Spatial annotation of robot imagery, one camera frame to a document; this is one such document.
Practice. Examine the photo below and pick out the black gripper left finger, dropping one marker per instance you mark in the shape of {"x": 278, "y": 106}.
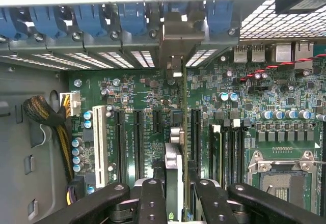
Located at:
{"x": 150, "y": 203}

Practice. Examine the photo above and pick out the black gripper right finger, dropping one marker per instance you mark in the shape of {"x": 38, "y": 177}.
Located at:
{"x": 214, "y": 203}

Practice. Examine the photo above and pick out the black RAM slot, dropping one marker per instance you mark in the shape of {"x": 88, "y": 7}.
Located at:
{"x": 239, "y": 157}
{"x": 228, "y": 157}

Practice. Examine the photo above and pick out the long black expansion slot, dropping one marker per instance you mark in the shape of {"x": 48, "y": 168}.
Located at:
{"x": 138, "y": 145}
{"x": 196, "y": 137}
{"x": 120, "y": 145}

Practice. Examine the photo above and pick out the CPU socket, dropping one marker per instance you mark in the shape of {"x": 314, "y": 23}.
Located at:
{"x": 280, "y": 183}

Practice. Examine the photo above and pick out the white PCI slot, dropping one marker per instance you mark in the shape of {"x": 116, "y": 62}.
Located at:
{"x": 99, "y": 145}

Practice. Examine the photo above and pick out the short black expansion slot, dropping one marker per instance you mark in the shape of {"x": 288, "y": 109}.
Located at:
{"x": 157, "y": 121}

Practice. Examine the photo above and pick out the thin locking lever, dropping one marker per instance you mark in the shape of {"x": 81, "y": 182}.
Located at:
{"x": 321, "y": 162}

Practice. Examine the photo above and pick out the green motherboard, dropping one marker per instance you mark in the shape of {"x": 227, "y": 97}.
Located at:
{"x": 142, "y": 86}

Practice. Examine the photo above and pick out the white power connector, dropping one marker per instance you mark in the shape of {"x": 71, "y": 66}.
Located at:
{"x": 75, "y": 103}

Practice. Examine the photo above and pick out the open black PC case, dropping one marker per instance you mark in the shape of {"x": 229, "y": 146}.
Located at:
{"x": 25, "y": 132}

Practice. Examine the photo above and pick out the blue card retainer clip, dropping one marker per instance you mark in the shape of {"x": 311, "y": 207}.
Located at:
{"x": 220, "y": 15}
{"x": 89, "y": 19}
{"x": 47, "y": 20}
{"x": 7, "y": 23}
{"x": 132, "y": 17}

